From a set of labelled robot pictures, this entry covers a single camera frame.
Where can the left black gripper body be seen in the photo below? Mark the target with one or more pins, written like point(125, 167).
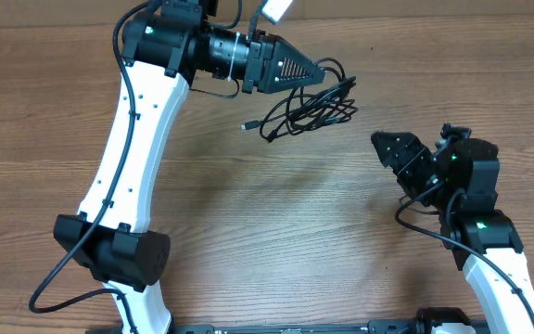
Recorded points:
point(256, 76)

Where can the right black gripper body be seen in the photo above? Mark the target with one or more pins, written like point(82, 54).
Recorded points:
point(419, 173)

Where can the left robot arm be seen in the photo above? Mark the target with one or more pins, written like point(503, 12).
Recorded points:
point(160, 46)

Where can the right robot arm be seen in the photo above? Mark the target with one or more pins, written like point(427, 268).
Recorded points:
point(450, 195)

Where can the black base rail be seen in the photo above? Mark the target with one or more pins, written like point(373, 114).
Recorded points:
point(295, 328)

